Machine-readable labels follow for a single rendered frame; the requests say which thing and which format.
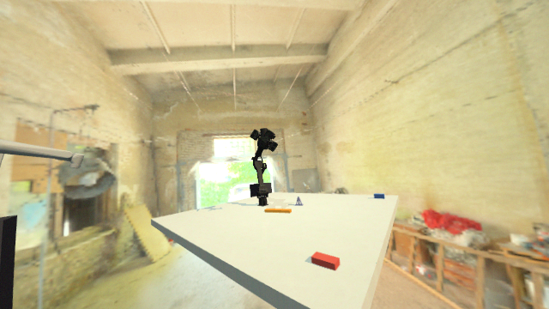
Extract red rectangular block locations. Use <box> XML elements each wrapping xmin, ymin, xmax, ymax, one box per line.
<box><xmin>311</xmin><ymin>252</ymin><xmax>341</xmax><ymax>270</ymax></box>

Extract orange bar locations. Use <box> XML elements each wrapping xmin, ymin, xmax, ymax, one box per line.
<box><xmin>264</xmin><ymin>209</ymin><xmax>292</xmax><ymax>214</ymax></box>

